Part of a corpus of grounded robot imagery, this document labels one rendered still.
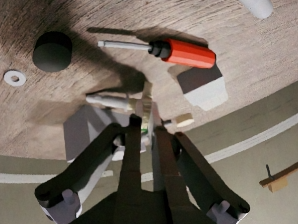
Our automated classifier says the beige round disc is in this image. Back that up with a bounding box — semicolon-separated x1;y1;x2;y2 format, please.
175;113;194;127

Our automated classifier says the red-handled screwdriver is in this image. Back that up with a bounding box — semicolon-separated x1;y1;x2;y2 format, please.
98;38;217;68

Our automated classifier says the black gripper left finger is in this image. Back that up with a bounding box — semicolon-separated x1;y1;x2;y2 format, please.
34;99;143;224

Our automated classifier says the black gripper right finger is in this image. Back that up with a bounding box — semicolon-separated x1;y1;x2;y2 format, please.
148;101;250;224

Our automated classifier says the white flat washer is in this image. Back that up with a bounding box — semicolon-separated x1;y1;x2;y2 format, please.
4;69;26;86

